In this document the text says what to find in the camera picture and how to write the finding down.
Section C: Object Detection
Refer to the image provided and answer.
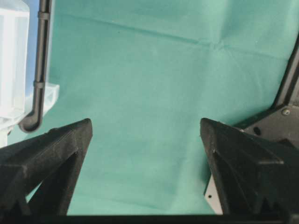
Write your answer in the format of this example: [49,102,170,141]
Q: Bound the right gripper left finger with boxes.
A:
[0,119,93,216]

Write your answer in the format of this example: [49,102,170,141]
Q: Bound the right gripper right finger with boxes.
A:
[200,118,299,216]

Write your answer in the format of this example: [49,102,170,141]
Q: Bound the clear plastic storage case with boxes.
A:
[0,0,59,147]

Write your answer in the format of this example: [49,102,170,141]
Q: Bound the black case handle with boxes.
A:
[19,0,52,133]

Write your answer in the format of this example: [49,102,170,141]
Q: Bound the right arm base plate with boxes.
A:
[203,39,299,215]

